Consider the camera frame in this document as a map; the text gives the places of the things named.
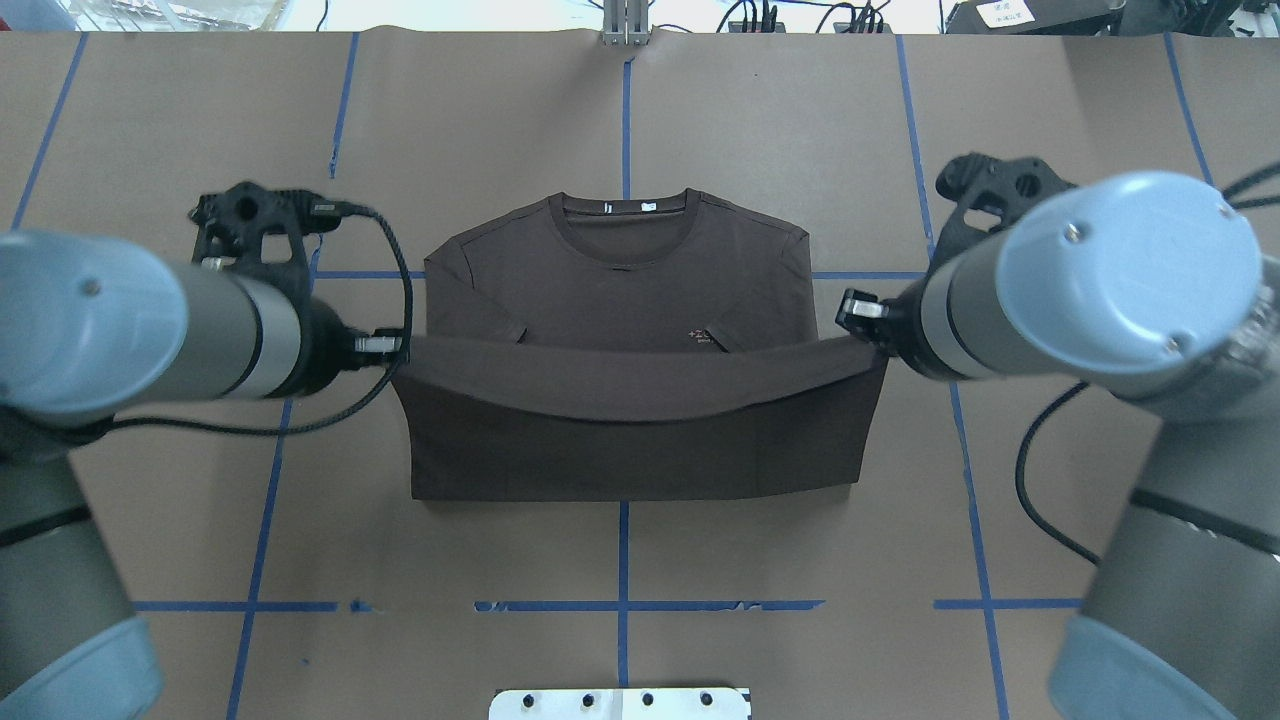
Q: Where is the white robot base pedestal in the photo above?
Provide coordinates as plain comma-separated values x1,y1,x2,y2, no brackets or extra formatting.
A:
486,685,754,719

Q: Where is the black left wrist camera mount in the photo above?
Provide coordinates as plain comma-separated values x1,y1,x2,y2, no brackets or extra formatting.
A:
188,181,344,287

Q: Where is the dark brown t-shirt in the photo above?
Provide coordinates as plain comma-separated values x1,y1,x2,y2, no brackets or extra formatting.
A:
394,188,887,502

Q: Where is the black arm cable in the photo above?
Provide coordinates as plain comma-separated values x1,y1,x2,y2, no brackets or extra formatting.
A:
1014,380,1103,568
60,204,415,441

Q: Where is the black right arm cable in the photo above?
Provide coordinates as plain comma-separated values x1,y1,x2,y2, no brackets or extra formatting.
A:
1014,380,1103,568

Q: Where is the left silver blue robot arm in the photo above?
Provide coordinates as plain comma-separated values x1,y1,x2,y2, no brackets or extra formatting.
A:
3,231,408,719

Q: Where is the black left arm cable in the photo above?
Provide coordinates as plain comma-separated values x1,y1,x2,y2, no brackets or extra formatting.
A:
60,204,415,441

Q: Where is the aluminium frame post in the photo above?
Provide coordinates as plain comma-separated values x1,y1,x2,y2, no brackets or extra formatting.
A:
591,0,653,47

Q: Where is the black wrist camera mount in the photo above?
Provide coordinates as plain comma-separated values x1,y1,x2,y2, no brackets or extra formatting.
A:
928,152,1076,274
188,181,344,287

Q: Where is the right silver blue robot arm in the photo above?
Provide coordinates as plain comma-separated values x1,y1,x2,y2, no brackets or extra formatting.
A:
836,154,1279,719

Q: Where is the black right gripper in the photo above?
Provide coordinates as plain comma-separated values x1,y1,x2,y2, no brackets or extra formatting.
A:
836,288,892,341

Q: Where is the black cable bundle behind table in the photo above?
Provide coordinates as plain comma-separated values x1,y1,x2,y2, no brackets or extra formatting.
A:
716,0,901,35

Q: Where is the black box with label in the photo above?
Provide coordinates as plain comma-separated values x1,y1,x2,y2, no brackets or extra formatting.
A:
943,1,1126,36

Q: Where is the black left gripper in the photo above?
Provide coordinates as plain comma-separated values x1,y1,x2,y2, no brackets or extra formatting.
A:
351,332,404,361

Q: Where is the clear plastic bag sheet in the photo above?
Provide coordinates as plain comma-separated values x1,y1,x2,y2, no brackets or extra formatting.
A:
56,1,292,32

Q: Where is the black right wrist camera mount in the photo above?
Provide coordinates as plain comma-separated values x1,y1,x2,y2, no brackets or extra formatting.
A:
928,152,1076,274

